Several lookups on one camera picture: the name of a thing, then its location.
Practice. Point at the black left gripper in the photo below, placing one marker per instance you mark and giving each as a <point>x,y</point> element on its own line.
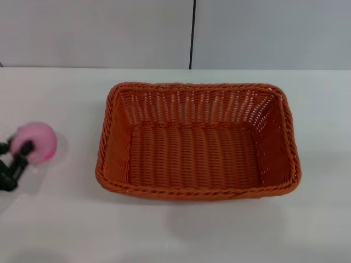
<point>6,175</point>

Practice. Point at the pink peach toy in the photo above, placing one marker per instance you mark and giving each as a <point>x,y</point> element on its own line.
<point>41,137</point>

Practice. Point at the orange woven plastic basket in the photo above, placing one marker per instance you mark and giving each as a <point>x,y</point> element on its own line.
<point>197,159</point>

